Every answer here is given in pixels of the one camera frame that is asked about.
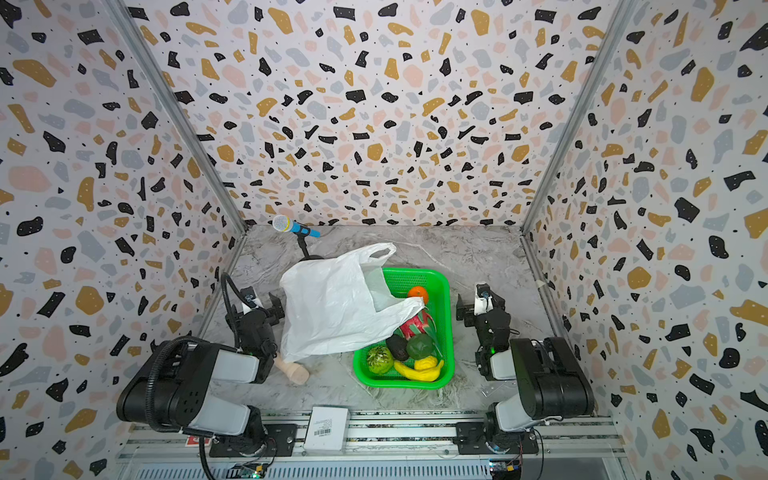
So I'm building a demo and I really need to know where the yellow lemon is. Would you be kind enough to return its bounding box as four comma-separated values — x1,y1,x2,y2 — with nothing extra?
413,356,438,371

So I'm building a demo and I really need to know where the black corrugated cable conduit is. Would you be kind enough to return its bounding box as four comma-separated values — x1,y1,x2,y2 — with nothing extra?
143,335,208,434

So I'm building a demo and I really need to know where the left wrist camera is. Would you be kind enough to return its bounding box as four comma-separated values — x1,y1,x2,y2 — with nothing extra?
238,286,262,313

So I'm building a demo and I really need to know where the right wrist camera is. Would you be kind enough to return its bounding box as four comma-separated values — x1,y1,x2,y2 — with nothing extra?
474,283,494,316

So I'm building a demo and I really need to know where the green custard apple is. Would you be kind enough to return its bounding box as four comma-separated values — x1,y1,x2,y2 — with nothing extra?
366,345,394,376

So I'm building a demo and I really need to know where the green round fruit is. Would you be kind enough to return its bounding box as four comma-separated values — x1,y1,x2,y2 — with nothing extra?
406,334,435,361

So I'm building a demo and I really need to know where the white plastic bag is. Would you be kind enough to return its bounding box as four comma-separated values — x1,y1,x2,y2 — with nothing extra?
279,243,425,362

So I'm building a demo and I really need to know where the dark avocado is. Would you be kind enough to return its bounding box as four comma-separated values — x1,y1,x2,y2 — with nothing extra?
385,334,410,362

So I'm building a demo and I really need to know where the aluminium rail base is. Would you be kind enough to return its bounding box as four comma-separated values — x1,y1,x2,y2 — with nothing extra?
113,409,631,480

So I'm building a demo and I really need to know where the white label box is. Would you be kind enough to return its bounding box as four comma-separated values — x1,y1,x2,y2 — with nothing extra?
304,406,349,455

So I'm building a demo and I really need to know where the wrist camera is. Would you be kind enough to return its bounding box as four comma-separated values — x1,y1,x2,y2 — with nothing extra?
238,286,262,313
474,283,494,316

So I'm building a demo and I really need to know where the orange fruit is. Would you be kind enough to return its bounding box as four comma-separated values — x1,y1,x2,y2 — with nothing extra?
408,286,429,304

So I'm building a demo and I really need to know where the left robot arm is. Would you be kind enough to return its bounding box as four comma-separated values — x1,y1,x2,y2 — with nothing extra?
116,274,285,456

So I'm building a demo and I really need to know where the yellow banana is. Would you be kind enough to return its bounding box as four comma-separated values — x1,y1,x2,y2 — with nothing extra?
394,360,444,383

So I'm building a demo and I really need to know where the toy microphone on stand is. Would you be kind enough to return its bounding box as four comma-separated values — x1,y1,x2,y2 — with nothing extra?
272,215,323,261

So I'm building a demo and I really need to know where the wooden rolling pin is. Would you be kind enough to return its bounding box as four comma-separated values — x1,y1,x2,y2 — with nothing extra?
274,353,310,385

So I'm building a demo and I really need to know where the green plastic basket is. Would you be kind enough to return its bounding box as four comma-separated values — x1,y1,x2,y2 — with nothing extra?
353,267,455,390

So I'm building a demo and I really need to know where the pink dragon fruit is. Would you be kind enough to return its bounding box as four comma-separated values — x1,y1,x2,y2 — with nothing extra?
398,308,435,340

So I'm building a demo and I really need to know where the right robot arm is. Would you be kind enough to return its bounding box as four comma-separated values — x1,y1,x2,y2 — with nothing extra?
455,283,595,455

